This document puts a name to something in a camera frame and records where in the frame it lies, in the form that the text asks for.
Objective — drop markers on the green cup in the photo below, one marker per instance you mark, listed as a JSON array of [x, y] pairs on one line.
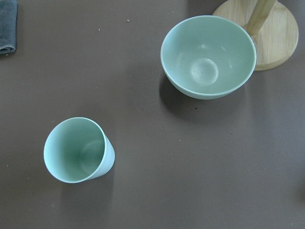
[[77, 150]]

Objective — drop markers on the wooden cup tree stand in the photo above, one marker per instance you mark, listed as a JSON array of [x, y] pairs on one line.
[[271, 26]]

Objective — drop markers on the green bowl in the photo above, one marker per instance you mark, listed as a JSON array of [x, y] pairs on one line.
[[208, 57]]

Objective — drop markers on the grey folded cloth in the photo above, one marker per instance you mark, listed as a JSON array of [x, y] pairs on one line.
[[8, 24]]

